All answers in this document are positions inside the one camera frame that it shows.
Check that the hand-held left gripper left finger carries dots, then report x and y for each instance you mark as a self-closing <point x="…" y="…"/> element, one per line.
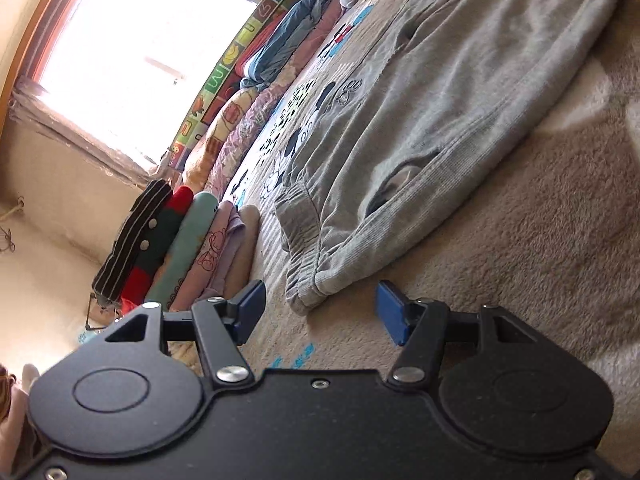
<point x="251" y="308"/>

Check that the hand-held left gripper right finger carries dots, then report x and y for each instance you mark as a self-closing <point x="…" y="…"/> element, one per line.
<point x="393" y="313"/>

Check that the grey sweatpants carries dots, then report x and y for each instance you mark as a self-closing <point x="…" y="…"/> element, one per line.
<point x="450" y="110"/>

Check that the lavender folded cloth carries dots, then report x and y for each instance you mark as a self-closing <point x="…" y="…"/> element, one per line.
<point x="230" y="252"/>

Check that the beige folded cloth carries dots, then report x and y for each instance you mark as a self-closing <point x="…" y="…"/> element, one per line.
<point x="246" y="247"/>

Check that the pink cartoon print folded cloth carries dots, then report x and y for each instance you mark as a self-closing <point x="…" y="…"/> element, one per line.
<point x="210" y="260"/>

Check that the mint green folded cloth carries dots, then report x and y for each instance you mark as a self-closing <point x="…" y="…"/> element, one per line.
<point x="190" y="245"/>

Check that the red and green folded garment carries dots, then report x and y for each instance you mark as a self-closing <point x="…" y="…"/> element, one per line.
<point x="170" y="220"/>

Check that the black striped folded garment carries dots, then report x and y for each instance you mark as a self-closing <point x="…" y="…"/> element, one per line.
<point x="135" y="230"/>

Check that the peach floral quilt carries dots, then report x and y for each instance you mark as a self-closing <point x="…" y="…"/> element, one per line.
<point x="225" y="125"/>

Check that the cartoon printed bed sheet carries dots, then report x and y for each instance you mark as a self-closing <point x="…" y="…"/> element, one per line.
<point x="300" y="105"/>

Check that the colourful alphabet play mat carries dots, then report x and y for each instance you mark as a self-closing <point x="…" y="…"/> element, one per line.
<point x="220" y="75"/>

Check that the red folded cloth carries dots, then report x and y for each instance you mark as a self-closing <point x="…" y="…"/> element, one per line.
<point x="254" y="49"/>

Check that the blue folded garment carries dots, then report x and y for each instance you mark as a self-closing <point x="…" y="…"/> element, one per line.
<point x="285" y="40"/>

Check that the pink folded quilt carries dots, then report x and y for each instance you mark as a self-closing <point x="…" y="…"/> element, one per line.
<point x="320" y="27"/>

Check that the metal wall hook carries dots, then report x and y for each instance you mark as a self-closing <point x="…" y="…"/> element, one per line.
<point x="9" y="242"/>

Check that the window with wooden frame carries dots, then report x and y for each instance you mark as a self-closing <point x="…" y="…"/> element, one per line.
<point x="140" y="35"/>

